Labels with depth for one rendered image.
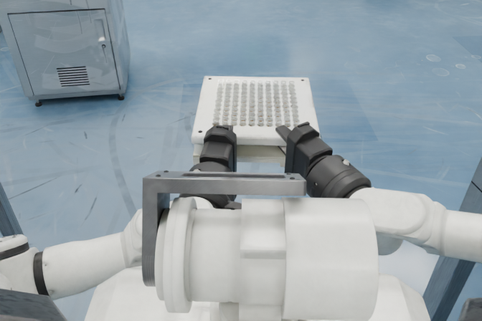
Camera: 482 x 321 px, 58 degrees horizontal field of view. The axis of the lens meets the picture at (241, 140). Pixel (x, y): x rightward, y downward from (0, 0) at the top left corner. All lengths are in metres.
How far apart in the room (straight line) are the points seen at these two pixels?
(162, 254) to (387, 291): 0.18
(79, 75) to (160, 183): 2.65
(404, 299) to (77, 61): 2.62
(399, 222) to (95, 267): 0.42
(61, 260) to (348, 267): 0.48
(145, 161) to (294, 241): 2.20
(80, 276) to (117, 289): 0.30
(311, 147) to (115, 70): 2.18
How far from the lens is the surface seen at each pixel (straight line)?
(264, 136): 0.82
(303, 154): 0.75
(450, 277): 1.30
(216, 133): 0.75
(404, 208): 0.65
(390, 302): 0.35
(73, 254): 0.65
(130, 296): 0.35
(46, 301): 0.42
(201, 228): 0.24
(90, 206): 2.22
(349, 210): 0.24
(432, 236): 0.65
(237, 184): 0.23
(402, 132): 2.74
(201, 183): 0.23
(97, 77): 2.87
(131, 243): 0.63
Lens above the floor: 1.49
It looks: 37 degrees down
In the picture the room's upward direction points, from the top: straight up
